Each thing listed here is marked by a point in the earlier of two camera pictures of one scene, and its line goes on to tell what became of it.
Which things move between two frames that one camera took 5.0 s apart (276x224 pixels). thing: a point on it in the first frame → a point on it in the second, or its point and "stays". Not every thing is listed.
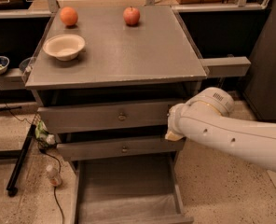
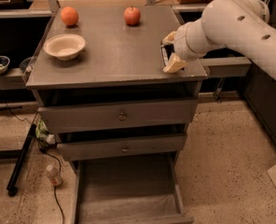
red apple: (131, 16) stays
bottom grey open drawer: (137, 189) stays
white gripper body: (176, 120) → (182, 43)
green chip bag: (42, 133) stays
